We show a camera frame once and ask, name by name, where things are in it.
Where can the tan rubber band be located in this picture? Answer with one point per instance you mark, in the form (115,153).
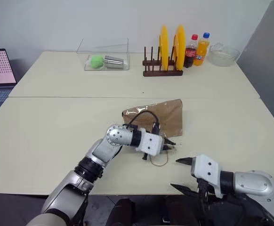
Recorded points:
(159,164)

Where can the green fuzzy ball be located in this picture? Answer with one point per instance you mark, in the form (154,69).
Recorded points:
(97,61)

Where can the grey partition panel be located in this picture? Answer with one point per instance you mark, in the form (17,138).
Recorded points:
(266,58)

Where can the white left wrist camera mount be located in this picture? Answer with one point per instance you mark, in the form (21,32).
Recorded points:
(151,142)

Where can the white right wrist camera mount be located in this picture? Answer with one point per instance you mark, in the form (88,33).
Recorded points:
(206,168)

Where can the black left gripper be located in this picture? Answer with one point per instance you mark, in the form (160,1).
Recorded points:
(164,146)

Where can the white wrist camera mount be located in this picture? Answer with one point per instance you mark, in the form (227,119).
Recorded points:
(206,168)
(151,142)

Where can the brown paper bag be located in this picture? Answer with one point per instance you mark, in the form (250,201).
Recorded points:
(167,117)

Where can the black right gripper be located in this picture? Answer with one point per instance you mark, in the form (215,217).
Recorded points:
(204,183)

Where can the clear glass bowl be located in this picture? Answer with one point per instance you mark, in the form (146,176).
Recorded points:
(224,55)

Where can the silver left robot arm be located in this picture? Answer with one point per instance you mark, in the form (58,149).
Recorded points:
(108,146)

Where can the yellow plate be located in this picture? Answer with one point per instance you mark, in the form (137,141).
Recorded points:
(164,47)
(180,47)

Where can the cola bottle red cap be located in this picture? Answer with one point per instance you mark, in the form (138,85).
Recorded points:
(190,55)

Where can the clear plastic box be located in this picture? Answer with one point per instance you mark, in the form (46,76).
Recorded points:
(104,50)

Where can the dark rounded shape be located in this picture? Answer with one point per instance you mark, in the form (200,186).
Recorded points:
(125,212)

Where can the stacked metal cups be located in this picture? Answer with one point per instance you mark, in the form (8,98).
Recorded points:
(113,62)

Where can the dark wooden dish rack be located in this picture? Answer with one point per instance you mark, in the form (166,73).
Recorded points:
(161,73)

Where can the orange soda bottle blue cap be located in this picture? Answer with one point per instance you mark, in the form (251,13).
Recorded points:
(201,53)

